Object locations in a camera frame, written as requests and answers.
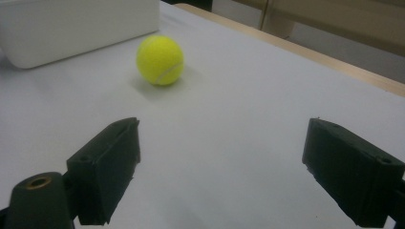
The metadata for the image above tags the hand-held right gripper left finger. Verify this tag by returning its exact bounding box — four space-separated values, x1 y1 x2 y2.
66 116 141 226

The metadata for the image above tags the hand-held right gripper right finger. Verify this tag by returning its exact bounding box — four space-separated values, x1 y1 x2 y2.
301 117 405 229

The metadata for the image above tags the yellow tennis ball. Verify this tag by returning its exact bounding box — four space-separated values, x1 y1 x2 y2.
136 33 185 87

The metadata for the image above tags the white plastic bin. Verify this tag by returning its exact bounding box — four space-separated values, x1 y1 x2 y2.
0 0 160 70

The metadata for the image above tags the wooden table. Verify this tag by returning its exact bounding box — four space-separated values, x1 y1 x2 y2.
173 2 405 98

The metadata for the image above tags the white board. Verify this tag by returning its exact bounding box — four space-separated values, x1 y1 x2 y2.
0 1 405 229

